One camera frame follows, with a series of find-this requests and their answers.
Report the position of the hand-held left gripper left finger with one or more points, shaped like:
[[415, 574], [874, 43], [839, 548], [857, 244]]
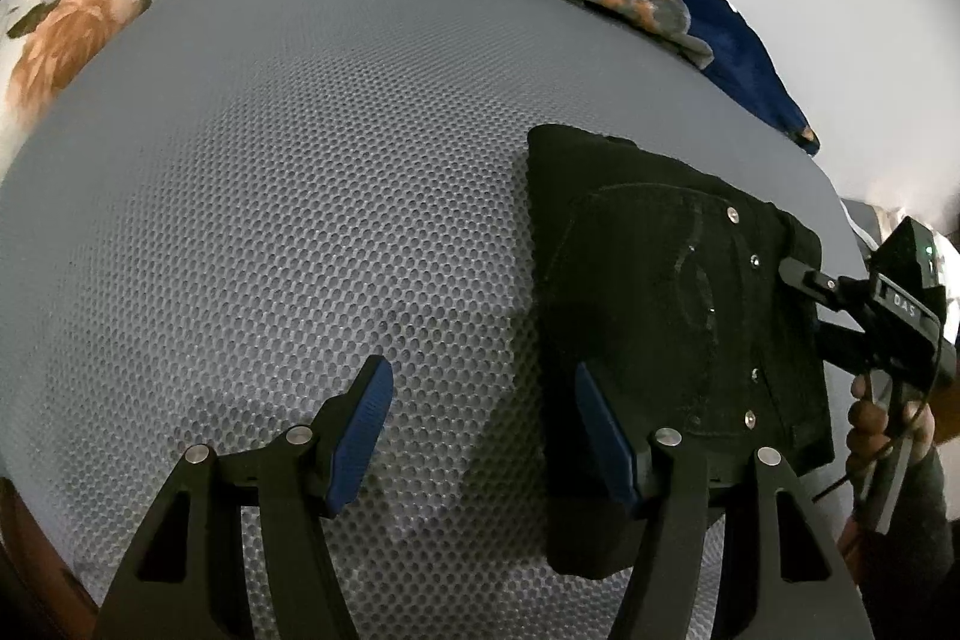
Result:
[[367, 422]]

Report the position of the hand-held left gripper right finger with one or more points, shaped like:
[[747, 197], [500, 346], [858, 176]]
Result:
[[604, 430]]

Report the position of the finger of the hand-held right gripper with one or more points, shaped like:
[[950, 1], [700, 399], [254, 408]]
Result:
[[844, 344], [814, 284]]

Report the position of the black pants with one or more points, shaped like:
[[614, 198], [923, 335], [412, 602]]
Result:
[[660, 280]]

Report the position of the person's right forearm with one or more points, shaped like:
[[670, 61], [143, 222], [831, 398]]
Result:
[[922, 557]]

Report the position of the person's right hand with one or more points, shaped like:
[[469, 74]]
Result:
[[868, 422]]

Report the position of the grey mesh mattress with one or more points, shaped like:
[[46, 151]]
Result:
[[300, 197]]

